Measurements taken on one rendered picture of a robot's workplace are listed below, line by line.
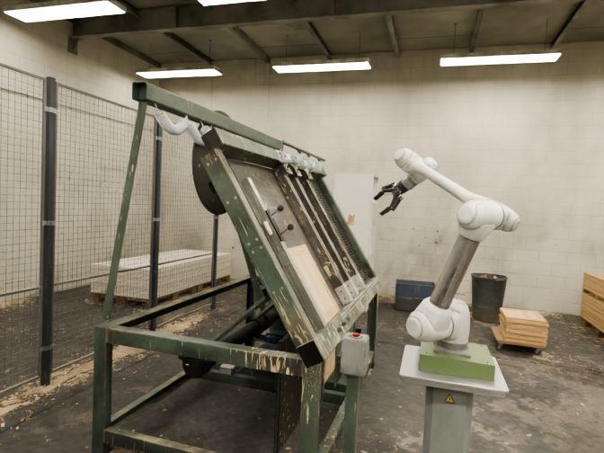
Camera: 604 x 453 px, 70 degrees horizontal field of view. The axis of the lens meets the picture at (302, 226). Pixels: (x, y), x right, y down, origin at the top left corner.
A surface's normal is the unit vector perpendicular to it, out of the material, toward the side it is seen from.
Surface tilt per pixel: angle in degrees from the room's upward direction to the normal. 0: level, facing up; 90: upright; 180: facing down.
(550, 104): 90
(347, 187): 90
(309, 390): 90
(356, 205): 90
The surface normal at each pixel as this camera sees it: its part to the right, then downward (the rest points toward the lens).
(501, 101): -0.29, 0.04
